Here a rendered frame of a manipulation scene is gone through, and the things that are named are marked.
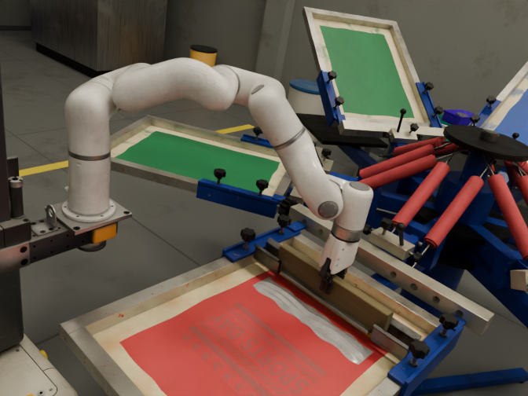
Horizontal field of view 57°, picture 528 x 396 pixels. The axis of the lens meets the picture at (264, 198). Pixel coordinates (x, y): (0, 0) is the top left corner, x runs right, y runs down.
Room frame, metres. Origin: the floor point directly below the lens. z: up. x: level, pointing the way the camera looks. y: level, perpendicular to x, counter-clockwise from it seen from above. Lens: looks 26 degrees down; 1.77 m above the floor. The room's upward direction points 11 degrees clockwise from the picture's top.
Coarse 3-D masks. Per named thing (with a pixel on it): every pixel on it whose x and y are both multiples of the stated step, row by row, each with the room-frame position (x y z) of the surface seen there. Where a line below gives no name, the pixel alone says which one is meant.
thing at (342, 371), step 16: (336, 320) 1.02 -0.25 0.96; (288, 336) 0.93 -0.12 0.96; (304, 336) 0.94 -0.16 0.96; (320, 352) 0.89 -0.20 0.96; (336, 352) 0.90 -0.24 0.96; (384, 352) 0.94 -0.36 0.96; (336, 368) 0.85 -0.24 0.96; (352, 368) 0.86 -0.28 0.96; (208, 384) 0.74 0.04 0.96; (224, 384) 0.74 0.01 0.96; (320, 384) 0.79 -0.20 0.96; (336, 384) 0.80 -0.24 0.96
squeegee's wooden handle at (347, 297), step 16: (288, 256) 1.14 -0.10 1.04; (304, 256) 1.13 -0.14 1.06; (288, 272) 1.14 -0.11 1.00; (304, 272) 1.11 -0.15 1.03; (336, 288) 1.04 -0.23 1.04; (352, 288) 1.03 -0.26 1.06; (336, 304) 1.03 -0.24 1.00; (352, 304) 1.00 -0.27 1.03; (368, 304) 0.98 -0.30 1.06; (368, 320) 0.97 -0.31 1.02; (384, 320) 0.95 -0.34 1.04
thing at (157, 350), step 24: (240, 288) 1.08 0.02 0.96; (288, 288) 1.12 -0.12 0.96; (192, 312) 0.95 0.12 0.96; (216, 312) 0.96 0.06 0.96; (264, 312) 1.00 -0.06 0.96; (144, 336) 0.84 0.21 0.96; (168, 336) 0.85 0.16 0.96; (144, 360) 0.77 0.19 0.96; (168, 360) 0.78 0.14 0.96; (192, 360) 0.79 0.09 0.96; (168, 384) 0.72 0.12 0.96; (192, 384) 0.73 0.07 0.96
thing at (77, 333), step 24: (288, 240) 1.33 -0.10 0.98; (216, 264) 1.12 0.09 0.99; (240, 264) 1.17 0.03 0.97; (168, 288) 0.98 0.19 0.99; (192, 288) 1.03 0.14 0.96; (360, 288) 1.18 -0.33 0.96; (384, 288) 1.16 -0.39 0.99; (96, 312) 0.85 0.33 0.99; (120, 312) 0.86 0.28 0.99; (408, 312) 1.08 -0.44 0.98; (72, 336) 0.76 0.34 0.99; (96, 360) 0.71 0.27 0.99; (120, 384) 0.66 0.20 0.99; (384, 384) 0.79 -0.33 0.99
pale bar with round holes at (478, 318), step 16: (304, 208) 1.46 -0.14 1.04; (304, 224) 1.42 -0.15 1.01; (320, 224) 1.37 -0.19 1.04; (368, 256) 1.25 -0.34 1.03; (384, 256) 1.25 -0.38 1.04; (384, 272) 1.21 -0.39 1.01; (400, 272) 1.19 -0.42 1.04; (416, 272) 1.20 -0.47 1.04; (416, 288) 1.16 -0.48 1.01; (432, 288) 1.13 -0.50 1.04; (448, 288) 1.14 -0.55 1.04; (432, 304) 1.11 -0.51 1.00; (448, 304) 1.09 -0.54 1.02; (464, 304) 1.08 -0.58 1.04; (480, 320) 1.04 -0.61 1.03
